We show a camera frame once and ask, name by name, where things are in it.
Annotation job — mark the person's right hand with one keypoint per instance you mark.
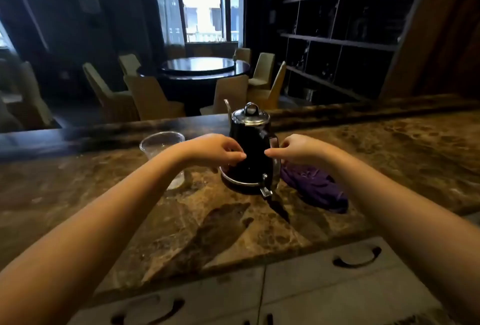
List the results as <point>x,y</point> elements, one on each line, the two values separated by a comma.
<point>303,150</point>

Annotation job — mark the person's left hand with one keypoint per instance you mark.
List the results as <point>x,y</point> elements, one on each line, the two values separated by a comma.
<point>210,150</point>

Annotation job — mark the purple cloth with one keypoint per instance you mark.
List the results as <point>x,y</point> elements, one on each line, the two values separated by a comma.
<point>315,186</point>

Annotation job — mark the black electric kettle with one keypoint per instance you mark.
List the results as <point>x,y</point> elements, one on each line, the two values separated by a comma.
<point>251,137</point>

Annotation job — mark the silver kettle lid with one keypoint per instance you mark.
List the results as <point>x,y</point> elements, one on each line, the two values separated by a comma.
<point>250,116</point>

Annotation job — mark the clear plastic cup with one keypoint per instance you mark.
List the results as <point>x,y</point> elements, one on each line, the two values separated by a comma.
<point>157,143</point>

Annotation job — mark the person's right forearm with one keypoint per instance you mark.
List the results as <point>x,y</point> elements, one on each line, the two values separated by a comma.
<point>393,216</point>

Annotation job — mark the person's left forearm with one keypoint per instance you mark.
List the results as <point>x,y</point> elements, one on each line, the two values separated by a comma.
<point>93,231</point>

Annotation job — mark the beige covered dining chair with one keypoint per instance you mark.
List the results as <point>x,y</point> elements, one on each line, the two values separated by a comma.
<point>268,96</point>
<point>150,98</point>
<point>264,68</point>
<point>243,55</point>
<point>230,92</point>
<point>129,64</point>
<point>112,101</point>
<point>35,100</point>
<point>9,118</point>

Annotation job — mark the round dark dining table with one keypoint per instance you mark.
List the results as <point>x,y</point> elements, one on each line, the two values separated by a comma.
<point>187,88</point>

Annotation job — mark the dark round turntable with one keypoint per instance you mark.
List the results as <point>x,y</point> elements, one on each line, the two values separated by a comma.
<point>198,65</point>

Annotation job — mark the dark wooden shelf unit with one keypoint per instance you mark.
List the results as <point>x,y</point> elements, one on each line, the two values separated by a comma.
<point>337,42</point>

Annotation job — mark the white cabinet drawer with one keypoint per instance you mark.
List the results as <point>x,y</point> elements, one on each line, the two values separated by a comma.
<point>318,291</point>
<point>210,294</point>

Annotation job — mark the sheer white curtain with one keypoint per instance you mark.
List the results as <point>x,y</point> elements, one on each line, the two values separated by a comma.
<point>167,2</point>

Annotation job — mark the side window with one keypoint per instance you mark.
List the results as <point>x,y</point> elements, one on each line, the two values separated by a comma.
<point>4,38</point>

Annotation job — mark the white wall sign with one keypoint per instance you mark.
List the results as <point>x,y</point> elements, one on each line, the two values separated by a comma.
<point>90,4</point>

